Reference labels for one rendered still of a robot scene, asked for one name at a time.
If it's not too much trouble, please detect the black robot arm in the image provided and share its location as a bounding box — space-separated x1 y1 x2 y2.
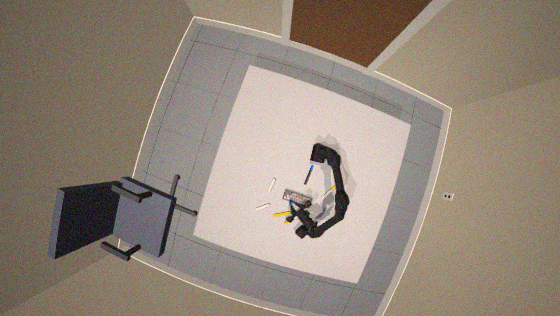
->
295 145 350 239

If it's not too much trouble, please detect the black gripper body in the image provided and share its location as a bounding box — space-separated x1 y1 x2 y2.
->
286 200 312 223

